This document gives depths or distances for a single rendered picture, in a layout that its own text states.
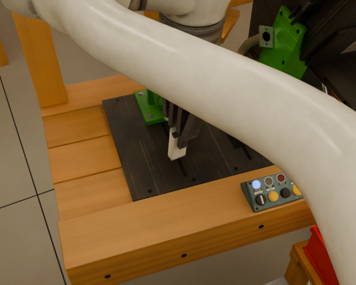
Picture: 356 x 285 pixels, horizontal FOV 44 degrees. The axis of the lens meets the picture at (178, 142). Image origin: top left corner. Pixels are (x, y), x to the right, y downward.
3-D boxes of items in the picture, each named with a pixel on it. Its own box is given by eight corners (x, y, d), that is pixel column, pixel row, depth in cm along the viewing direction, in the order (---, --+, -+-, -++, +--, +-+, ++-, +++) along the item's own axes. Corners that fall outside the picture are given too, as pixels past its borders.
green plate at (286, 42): (294, 97, 122) (330, 30, 108) (269, 98, 119) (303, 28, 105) (275, 73, 129) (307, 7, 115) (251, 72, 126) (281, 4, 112)
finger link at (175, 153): (186, 125, 76) (189, 128, 76) (183, 152, 81) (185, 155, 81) (172, 130, 75) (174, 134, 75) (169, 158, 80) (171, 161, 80)
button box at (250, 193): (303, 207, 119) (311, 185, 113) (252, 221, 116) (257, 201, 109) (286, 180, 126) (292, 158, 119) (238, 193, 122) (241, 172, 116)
